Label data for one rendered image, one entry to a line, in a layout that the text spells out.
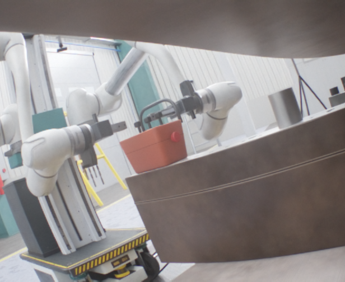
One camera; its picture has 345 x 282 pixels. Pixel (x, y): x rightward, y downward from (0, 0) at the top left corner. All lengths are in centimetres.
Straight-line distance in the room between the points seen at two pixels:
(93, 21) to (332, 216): 77
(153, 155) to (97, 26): 92
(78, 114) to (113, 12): 175
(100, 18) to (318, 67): 375
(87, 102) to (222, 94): 92
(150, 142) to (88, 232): 111
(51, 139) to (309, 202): 72
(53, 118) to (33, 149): 113
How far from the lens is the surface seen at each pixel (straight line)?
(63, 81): 1157
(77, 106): 198
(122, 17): 25
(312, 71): 392
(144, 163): 119
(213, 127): 143
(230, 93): 135
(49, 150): 93
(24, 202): 206
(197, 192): 106
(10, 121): 176
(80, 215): 210
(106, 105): 206
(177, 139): 113
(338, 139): 81
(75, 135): 99
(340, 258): 87
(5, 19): 19
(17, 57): 122
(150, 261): 200
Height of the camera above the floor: 76
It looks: 1 degrees up
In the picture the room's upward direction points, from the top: 20 degrees counter-clockwise
